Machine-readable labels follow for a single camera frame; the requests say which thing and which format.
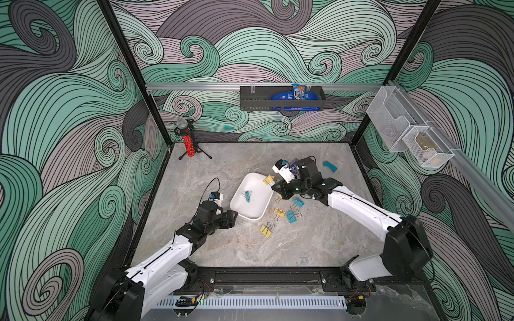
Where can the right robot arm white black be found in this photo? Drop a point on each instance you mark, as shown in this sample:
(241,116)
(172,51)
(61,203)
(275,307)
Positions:
(406,248)

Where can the white plastic storage box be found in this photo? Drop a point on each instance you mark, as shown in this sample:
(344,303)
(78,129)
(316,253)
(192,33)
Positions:
(260,199)

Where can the aluminium rail wall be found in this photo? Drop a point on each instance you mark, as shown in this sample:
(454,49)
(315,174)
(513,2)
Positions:
(495,199)
(206,86)

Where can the white slotted cable duct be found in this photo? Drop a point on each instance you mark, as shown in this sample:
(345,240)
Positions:
(274,302)

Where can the black vertical frame post right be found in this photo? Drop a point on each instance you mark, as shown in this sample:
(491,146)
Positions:
(413,36)

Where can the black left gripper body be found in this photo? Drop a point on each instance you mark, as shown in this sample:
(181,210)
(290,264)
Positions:
(222,221)

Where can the black microphone tripod stand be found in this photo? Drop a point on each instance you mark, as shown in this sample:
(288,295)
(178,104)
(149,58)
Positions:
(185,129)

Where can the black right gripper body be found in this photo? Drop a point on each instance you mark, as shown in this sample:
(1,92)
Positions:
(287,188)

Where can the teal tape dispenser piece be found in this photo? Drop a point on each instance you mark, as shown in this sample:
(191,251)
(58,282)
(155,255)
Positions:
(330,166)

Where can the aluminium rail back wall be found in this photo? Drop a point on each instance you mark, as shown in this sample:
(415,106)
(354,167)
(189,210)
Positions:
(206,86)

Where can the red glitter microphone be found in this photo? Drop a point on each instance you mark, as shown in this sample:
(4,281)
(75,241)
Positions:
(189,145)

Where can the black vertical frame post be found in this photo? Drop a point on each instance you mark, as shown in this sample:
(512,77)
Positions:
(413,36)
(116,30)

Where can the clear plastic wall bin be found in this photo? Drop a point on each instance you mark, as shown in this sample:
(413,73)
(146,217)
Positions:
(402,128)

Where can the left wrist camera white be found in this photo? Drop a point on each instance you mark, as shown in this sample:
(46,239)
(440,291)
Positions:
(217,198)

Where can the blue package in basket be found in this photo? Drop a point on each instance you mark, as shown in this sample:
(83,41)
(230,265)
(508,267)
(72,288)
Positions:
(297,93)

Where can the black vertical frame post left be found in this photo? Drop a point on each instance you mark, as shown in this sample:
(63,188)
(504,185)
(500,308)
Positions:
(116,30)

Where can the aluminium rail right wall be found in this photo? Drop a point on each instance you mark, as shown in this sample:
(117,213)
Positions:
(495,199)

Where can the black wall basket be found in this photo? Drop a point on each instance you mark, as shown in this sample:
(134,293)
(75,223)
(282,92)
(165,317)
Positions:
(258,98)

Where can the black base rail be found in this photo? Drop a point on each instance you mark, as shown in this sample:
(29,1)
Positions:
(328,279)

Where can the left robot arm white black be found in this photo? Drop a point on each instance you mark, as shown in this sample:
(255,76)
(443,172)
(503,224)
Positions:
(129,294)

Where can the yellow binder clip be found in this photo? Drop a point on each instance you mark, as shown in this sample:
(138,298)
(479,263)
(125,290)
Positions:
(269,180)
(279,213)
(267,230)

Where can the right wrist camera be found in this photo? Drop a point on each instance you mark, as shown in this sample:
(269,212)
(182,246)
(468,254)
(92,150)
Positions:
(282,167)

